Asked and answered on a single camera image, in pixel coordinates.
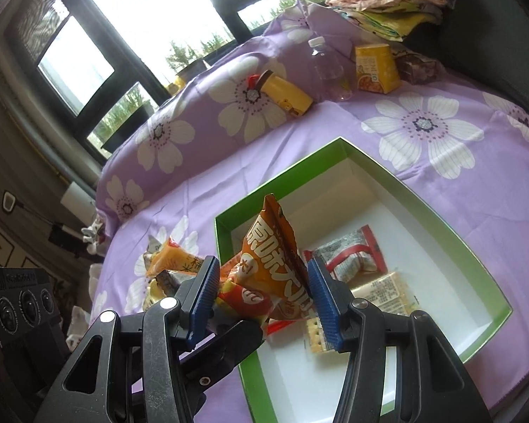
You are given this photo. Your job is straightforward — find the orange snack packet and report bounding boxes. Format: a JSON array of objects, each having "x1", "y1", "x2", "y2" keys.
[{"x1": 214, "y1": 194, "x2": 313, "y2": 324}]

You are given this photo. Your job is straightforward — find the yellow green snack packet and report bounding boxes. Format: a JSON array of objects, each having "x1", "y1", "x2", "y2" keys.
[{"x1": 142, "y1": 271, "x2": 180, "y2": 311}]

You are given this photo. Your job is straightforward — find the clear cracker packet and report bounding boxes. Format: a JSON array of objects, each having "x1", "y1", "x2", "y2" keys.
[{"x1": 304, "y1": 271, "x2": 421, "y2": 354}]

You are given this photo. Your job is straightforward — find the large yellow rice snack bag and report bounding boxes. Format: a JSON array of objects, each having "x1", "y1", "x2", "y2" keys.
[{"x1": 146, "y1": 238, "x2": 203, "y2": 278}]

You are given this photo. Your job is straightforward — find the red grey snack packet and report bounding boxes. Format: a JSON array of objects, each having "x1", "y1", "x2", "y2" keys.
[{"x1": 301, "y1": 225, "x2": 388, "y2": 283}]

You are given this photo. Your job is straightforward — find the green cardboard box tray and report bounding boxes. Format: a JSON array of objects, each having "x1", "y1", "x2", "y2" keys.
[{"x1": 215, "y1": 139, "x2": 512, "y2": 422}]

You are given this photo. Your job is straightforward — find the purple floral bed sheet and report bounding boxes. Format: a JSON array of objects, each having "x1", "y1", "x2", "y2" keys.
[{"x1": 92, "y1": 3, "x2": 529, "y2": 410}]

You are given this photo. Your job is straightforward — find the yellow bear thermos bottle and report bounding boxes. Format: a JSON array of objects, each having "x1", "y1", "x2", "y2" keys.
[{"x1": 247, "y1": 70, "x2": 314, "y2": 117}]

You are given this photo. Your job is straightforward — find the potted plant on windowsill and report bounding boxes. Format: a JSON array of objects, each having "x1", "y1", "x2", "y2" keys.
[{"x1": 166, "y1": 42, "x2": 208, "y2": 84}]

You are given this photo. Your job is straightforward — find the dark patterned small packet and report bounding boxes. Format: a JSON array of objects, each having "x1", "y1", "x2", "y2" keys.
[{"x1": 395, "y1": 51, "x2": 439, "y2": 85}]

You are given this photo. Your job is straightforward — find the yellow food carton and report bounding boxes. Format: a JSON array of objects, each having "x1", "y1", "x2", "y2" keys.
[{"x1": 354, "y1": 44, "x2": 401, "y2": 94}]

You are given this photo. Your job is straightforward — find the clear plastic water bottle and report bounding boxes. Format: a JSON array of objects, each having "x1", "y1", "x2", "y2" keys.
[{"x1": 308, "y1": 36, "x2": 352, "y2": 101}]

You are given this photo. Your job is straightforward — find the dark grey armchair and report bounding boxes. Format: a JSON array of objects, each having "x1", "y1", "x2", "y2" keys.
[{"x1": 405, "y1": 0, "x2": 529, "y2": 112}]

